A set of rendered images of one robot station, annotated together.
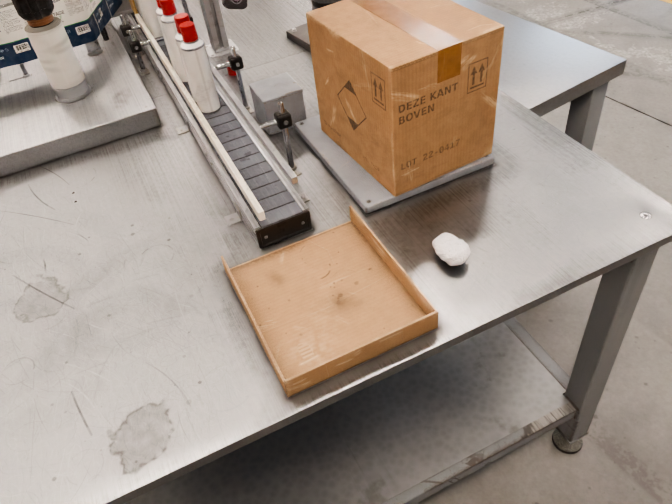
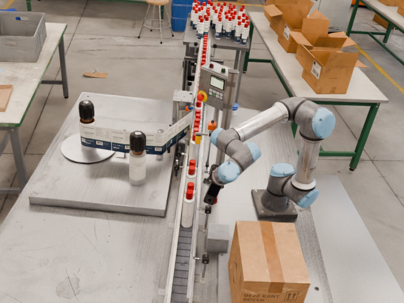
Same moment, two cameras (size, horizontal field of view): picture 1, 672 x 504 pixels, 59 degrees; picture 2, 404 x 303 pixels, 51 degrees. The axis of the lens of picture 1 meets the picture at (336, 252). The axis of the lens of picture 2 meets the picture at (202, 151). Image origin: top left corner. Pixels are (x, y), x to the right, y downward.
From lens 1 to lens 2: 0.79 m
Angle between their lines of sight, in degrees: 17
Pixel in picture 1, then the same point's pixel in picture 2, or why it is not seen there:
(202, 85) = (186, 216)
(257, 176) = (181, 278)
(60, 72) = (134, 173)
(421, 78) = (259, 288)
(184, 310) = not seen: outside the picture
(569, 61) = (379, 290)
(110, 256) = (104, 281)
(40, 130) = (113, 195)
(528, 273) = not seen: outside the picture
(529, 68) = (355, 282)
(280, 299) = not seen: outside the picture
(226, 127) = (186, 240)
